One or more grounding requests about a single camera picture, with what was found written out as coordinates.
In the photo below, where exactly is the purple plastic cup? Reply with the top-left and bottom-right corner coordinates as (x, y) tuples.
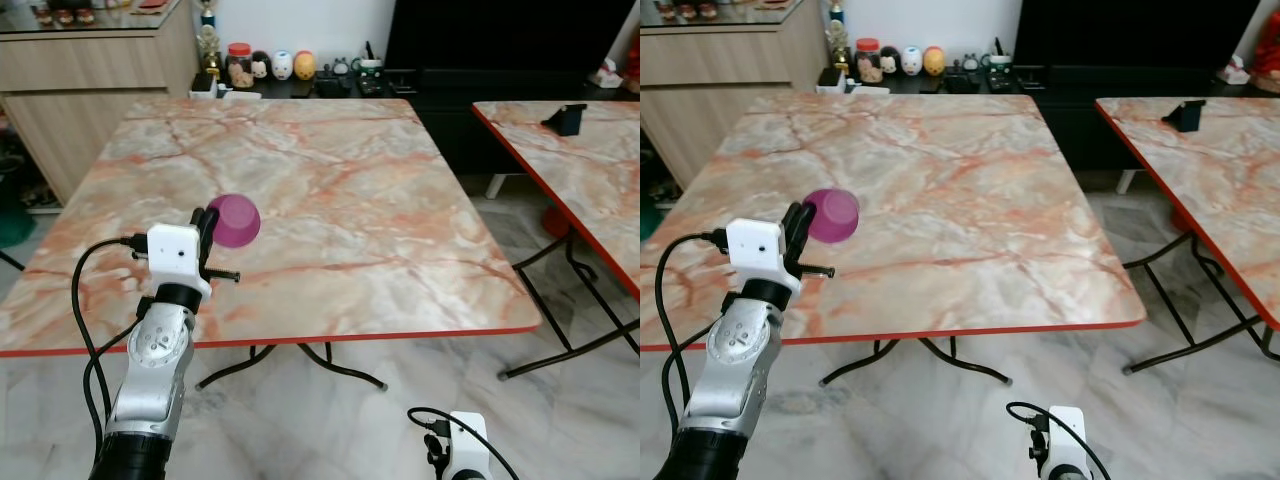
(208, 194), (262, 250)
(804, 188), (861, 244)

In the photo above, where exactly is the white power strip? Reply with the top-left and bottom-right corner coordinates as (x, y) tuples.
(189, 84), (263, 102)
(817, 79), (892, 97)

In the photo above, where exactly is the marble folding table red rim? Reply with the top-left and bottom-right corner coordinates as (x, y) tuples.
(1094, 96), (1280, 377)
(471, 99), (641, 382)
(0, 97), (544, 392)
(640, 92), (1147, 388)

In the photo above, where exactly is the green object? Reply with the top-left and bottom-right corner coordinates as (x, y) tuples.
(640, 188), (664, 242)
(0, 188), (37, 250)

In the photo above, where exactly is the light wooden cabinet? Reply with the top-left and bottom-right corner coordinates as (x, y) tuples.
(640, 0), (833, 191)
(0, 0), (202, 207)

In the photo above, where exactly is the red lid snack jar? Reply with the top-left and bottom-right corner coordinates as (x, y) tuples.
(225, 42), (255, 92)
(854, 37), (884, 86)

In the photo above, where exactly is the gold trophy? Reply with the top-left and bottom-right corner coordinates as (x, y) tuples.
(824, 0), (852, 75)
(193, 0), (224, 83)

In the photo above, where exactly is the white red figurine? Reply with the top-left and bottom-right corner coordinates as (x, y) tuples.
(589, 56), (627, 90)
(1217, 51), (1254, 87)

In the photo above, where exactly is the black phone stand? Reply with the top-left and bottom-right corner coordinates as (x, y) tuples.
(1161, 98), (1208, 134)
(541, 103), (590, 138)

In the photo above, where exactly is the black television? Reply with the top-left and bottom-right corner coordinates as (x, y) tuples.
(1012, 0), (1263, 71)
(384, 0), (641, 73)

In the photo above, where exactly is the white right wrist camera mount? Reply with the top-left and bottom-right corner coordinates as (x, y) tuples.
(1045, 405), (1090, 480)
(445, 411), (494, 480)

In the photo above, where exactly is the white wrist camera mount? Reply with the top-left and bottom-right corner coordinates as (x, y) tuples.
(146, 224), (214, 297)
(1045, 405), (1090, 480)
(725, 217), (802, 296)
(445, 411), (494, 480)

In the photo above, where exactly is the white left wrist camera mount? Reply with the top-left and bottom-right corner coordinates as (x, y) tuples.
(146, 224), (214, 297)
(725, 217), (802, 296)

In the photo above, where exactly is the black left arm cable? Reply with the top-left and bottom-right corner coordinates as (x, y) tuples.
(71, 234), (151, 463)
(654, 231), (730, 441)

